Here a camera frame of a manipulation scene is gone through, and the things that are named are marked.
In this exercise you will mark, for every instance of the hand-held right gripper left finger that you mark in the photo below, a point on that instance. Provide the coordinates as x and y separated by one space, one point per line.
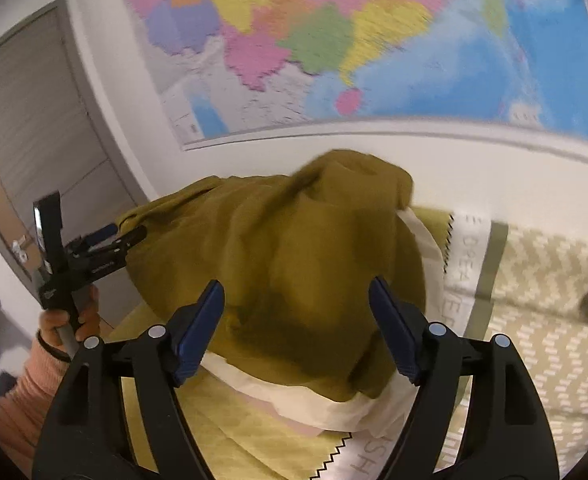
199 330

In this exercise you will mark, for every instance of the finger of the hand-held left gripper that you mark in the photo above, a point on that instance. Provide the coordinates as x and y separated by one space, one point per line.
129 240
99 235

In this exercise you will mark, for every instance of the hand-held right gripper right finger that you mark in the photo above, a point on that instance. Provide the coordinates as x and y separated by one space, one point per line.
393 325

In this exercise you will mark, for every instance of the olive green coat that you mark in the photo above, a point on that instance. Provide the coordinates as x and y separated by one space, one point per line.
299 260

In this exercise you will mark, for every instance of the person's left forearm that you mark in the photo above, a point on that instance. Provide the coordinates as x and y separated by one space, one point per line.
19 400

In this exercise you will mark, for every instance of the person's left hand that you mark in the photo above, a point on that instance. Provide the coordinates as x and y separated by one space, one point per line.
86 317

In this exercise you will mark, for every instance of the green patterned blanket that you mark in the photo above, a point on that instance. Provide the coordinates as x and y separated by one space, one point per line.
523 285

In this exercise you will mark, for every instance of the grey door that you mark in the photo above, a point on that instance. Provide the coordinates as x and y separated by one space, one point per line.
34 110

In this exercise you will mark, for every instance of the colourful wall map poster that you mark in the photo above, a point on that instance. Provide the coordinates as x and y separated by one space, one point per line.
373 35

